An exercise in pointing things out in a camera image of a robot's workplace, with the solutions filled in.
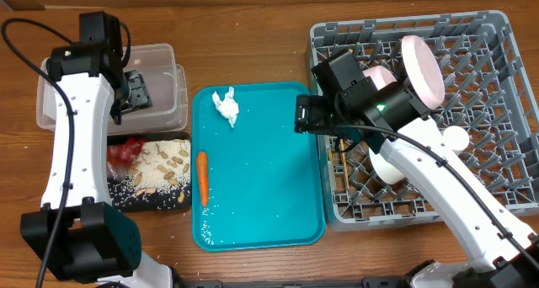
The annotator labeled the red snack wrapper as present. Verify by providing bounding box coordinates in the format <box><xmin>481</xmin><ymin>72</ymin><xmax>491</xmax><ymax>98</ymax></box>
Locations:
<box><xmin>106</xmin><ymin>137</ymin><xmax>146</xmax><ymax>181</ymax></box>

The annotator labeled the pink bowl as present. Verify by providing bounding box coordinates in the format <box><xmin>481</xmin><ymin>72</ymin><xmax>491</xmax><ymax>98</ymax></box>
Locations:
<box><xmin>363</xmin><ymin>66</ymin><xmax>397</xmax><ymax>90</ymax></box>

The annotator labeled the white napkin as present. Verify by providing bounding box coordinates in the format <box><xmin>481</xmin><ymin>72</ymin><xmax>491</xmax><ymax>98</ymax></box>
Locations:
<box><xmin>211</xmin><ymin>87</ymin><xmax>239</xmax><ymax>128</ymax></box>

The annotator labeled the orange carrot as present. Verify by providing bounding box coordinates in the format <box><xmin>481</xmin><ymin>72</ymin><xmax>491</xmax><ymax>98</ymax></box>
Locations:
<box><xmin>195</xmin><ymin>152</ymin><xmax>209</xmax><ymax>207</ymax></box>

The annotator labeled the small white bowl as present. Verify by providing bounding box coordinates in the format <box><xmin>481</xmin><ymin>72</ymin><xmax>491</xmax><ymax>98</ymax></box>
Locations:
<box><xmin>368</xmin><ymin>149</ymin><xmax>405</xmax><ymax>184</ymax></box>

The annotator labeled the large white plate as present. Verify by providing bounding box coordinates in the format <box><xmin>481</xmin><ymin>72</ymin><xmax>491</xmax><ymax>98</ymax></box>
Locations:
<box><xmin>401</xmin><ymin>35</ymin><xmax>446</xmax><ymax>109</ymax></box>

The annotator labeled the white paper cup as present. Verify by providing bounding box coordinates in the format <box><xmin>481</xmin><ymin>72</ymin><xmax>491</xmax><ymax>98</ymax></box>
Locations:
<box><xmin>441</xmin><ymin>125</ymin><xmax>470</xmax><ymax>155</ymax></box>

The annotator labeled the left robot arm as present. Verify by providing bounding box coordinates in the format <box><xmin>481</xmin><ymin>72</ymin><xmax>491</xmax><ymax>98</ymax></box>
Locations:
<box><xmin>20</xmin><ymin>12</ymin><xmax>182</xmax><ymax>288</ymax></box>

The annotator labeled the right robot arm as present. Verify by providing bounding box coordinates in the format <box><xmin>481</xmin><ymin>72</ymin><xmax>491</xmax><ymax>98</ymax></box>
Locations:
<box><xmin>295</xmin><ymin>45</ymin><xmax>538</xmax><ymax>287</ymax></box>

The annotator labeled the grey dishwasher rack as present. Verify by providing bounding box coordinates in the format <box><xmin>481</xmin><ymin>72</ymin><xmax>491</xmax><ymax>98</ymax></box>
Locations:
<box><xmin>307</xmin><ymin>10</ymin><xmax>538</xmax><ymax>232</ymax></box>

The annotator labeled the clear plastic bin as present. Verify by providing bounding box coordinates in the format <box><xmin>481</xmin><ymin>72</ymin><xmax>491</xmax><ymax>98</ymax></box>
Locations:
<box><xmin>58</xmin><ymin>44</ymin><xmax>188</xmax><ymax>135</ymax></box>

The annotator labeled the wooden chopstick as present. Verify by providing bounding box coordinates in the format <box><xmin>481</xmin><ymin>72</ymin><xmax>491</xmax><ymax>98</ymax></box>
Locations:
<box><xmin>339</xmin><ymin>140</ymin><xmax>350</xmax><ymax>192</ymax></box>

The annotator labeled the rice and peanuts pile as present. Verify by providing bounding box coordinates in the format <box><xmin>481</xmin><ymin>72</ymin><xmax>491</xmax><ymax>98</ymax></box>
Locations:
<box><xmin>111</xmin><ymin>138</ymin><xmax>191</xmax><ymax>205</ymax></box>

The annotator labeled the black tray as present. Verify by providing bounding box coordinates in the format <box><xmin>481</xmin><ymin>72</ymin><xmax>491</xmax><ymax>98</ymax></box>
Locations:
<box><xmin>104</xmin><ymin>131</ymin><xmax>193</xmax><ymax>213</ymax></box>

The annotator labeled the teal plastic tray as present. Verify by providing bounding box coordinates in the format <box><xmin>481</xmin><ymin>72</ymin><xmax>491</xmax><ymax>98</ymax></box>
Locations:
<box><xmin>191</xmin><ymin>82</ymin><xmax>325</xmax><ymax>252</ymax></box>

